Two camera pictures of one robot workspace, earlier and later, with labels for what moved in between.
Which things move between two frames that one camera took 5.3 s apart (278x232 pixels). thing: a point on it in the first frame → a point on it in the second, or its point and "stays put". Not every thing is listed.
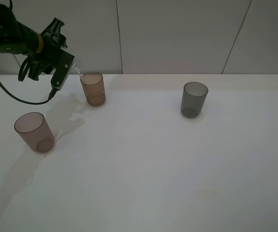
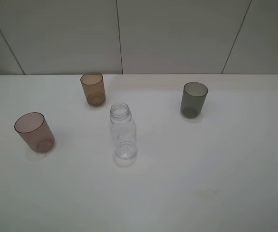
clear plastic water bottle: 76,67 → 123,131
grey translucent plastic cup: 193,97 stays put
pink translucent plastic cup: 32,127 stays put
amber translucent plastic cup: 94,86 stays put
